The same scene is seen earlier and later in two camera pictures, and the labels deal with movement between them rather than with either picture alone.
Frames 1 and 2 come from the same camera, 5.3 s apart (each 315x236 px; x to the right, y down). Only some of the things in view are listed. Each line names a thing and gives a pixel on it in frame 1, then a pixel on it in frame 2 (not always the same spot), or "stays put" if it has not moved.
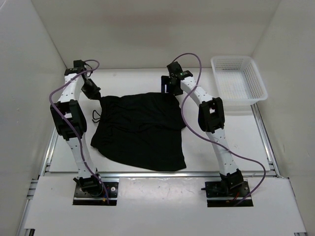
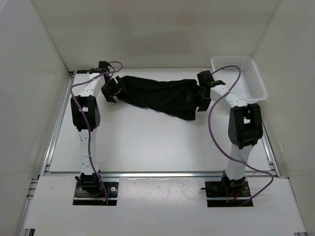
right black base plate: (217, 195) stays put
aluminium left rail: (33, 182) stays put
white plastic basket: (239, 82) stays put
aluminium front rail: (161, 174) stays put
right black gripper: (166, 80) to (203, 106)
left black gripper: (92, 95) to (118, 88)
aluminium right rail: (266, 144) stays put
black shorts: (141, 131) to (168, 98)
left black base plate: (81, 198) stays put
